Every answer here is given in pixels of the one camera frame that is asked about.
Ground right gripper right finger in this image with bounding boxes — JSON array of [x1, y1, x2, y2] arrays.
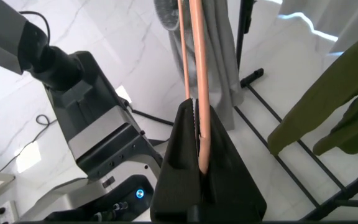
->
[[201, 105, 267, 222]]

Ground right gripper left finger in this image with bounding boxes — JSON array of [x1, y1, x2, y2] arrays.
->
[[150, 98, 203, 222]]

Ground pink clothes hanger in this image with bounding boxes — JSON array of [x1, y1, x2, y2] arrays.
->
[[177, 0, 213, 175]]

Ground pale grey shorts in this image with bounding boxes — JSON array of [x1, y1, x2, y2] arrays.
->
[[154, 0, 245, 131]]

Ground green garment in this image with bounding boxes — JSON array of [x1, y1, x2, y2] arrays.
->
[[267, 27, 358, 156]]

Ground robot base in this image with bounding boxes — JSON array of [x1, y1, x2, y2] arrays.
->
[[17, 51, 164, 222]]

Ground black clothes rack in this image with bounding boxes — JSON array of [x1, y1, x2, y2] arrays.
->
[[233, 0, 358, 222]]

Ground white power strip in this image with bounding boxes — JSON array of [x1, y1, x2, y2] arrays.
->
[[0, 200, 20, 224]]

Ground white curtain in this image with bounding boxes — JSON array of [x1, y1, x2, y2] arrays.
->
[[278, 0, 358, 54]]

